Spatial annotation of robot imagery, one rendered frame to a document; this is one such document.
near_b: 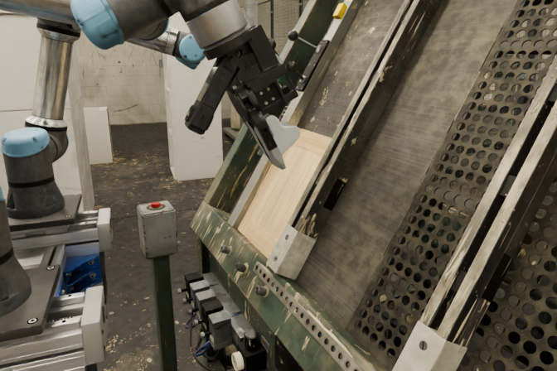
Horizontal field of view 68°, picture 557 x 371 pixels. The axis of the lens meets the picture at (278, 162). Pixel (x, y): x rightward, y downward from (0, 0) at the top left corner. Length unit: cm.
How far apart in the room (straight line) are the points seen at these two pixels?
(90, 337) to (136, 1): 62
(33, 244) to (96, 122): 476
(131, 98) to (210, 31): 871
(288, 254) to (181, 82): 390
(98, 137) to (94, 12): 555
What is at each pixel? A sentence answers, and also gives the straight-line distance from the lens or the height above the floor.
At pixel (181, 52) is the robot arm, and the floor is 148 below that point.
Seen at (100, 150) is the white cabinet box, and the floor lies 18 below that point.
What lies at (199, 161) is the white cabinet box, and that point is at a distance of 504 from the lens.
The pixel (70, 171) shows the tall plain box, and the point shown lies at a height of 62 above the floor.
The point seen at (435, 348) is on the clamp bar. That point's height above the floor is 101.
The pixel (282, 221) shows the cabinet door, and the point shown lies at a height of 99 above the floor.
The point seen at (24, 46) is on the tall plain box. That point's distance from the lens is 340.
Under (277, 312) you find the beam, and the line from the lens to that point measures 112.
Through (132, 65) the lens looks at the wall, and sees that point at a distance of 922.
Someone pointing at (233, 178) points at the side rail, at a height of 100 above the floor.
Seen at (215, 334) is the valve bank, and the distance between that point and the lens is 126.
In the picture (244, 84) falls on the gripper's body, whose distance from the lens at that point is 59.
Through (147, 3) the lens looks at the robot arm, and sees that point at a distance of 58.
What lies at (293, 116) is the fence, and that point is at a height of 127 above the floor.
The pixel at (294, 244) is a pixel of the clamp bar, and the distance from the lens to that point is 112.
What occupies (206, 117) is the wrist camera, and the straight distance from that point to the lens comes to 59.
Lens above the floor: 149
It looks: 15 degrees down
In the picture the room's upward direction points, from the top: straight up
